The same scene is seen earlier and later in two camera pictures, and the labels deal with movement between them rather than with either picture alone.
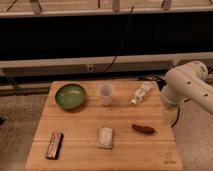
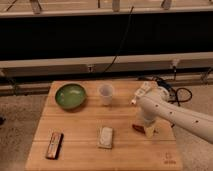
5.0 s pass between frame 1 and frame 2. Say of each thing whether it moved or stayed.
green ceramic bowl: stayed
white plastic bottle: stayed
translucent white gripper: moved
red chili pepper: stayed
